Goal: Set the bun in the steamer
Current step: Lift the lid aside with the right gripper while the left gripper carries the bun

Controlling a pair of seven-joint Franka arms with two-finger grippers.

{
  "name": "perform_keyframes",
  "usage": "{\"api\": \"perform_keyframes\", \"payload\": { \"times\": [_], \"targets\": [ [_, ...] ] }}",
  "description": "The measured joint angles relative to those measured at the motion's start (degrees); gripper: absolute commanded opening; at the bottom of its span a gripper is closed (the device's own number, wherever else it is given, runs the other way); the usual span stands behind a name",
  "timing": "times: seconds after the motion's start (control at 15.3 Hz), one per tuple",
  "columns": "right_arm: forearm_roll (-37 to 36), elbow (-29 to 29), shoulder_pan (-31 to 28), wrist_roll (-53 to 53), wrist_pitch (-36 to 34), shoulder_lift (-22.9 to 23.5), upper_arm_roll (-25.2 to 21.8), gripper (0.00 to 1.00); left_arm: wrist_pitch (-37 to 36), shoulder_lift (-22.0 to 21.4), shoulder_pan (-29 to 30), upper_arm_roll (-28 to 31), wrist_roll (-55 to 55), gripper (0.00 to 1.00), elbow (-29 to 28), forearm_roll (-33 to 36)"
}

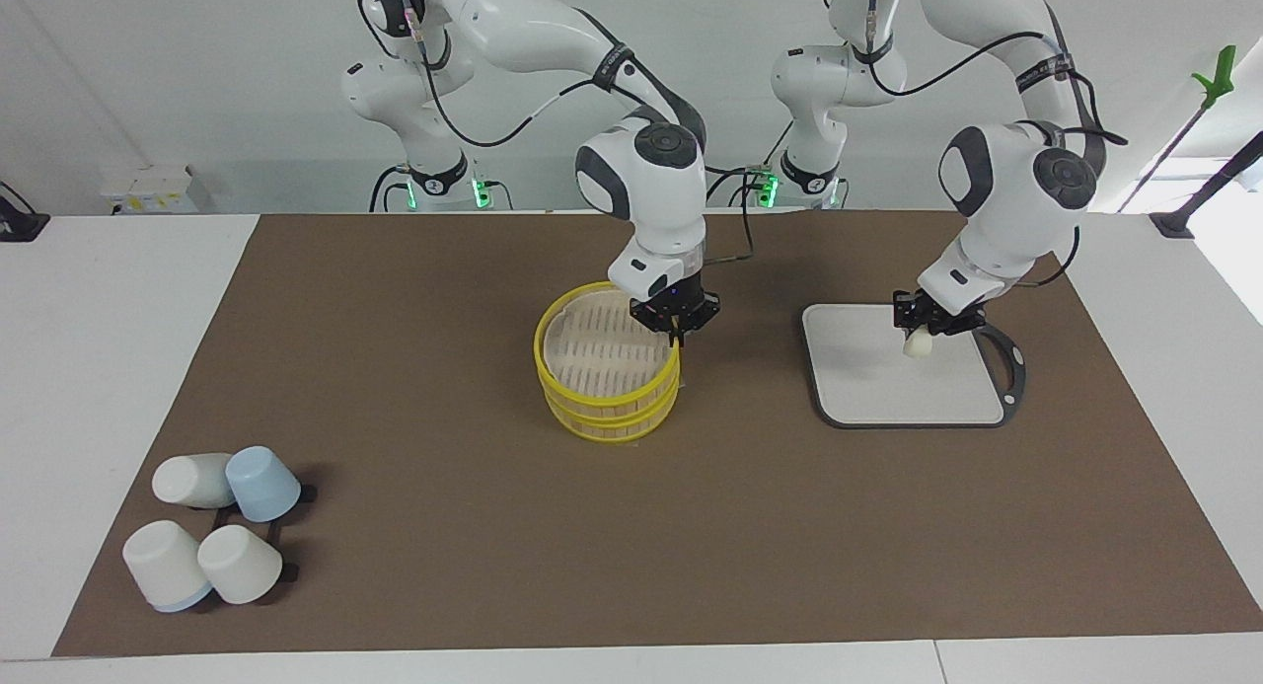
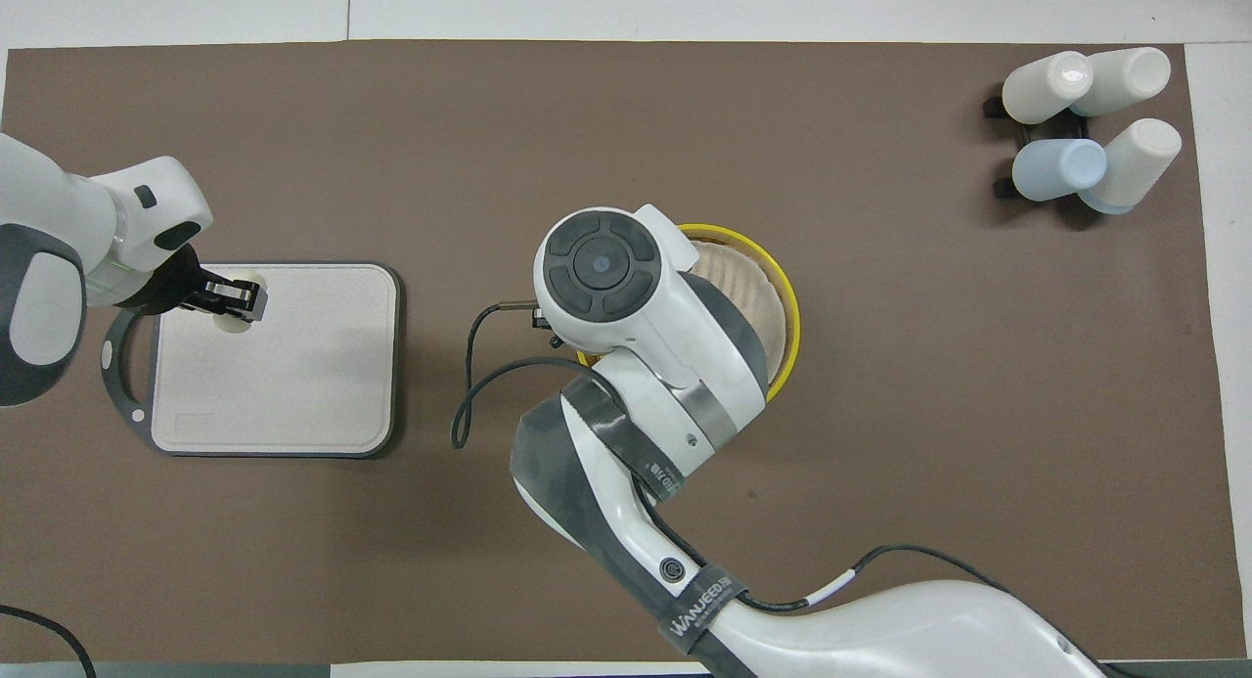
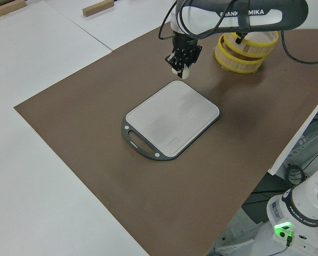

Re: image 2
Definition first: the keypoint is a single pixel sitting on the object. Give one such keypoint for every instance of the black cup rack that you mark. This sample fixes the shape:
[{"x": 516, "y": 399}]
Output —
[{"x": 996, "y": 107}]

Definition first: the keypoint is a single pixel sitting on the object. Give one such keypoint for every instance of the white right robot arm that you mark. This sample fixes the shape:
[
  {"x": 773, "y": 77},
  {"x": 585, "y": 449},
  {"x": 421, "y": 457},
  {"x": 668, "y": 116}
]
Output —
[{"x": 626, "y": 296}]

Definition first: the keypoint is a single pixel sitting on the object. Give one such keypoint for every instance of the grey cutting board black rim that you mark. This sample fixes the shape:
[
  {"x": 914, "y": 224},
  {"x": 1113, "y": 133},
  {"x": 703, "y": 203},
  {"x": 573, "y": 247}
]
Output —
[{"x": 293, "y": 384}]

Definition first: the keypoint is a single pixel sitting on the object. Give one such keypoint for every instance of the white plastic cup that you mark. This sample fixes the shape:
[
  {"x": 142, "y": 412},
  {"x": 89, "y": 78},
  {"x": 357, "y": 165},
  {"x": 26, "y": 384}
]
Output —
[
  {"x": 1042, "y": 89},
  {"x": 1135, "y": 164},
  {"x": 1125, "y": 76}
]

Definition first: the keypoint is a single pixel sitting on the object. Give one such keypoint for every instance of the light blue plastic cup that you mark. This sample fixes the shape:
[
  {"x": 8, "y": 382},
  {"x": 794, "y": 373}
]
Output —
[{"x": 1056, "y": 169}]

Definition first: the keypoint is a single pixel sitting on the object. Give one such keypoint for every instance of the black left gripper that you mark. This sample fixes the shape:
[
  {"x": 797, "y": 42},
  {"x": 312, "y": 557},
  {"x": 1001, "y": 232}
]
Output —
[{"x": 181, "y": 289}]

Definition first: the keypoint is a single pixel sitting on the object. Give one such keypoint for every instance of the cream steamed bun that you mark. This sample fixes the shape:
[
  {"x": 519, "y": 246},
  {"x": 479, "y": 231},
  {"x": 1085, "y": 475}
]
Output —
[{"x": 235, "y": 326}]

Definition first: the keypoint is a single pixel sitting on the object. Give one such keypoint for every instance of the brown table mat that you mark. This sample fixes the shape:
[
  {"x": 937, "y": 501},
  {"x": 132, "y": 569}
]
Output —
[{"x": 880, "y": 365}]

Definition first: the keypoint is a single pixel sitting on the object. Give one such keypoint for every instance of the yellow rimmed steamer basket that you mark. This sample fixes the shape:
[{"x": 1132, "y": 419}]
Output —
[{"x": 773, "y": 306}]

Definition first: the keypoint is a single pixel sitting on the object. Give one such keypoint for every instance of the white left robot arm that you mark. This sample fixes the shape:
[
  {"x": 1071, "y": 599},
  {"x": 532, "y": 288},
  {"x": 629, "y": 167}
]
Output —
[{"x": 59, "y": 208}]

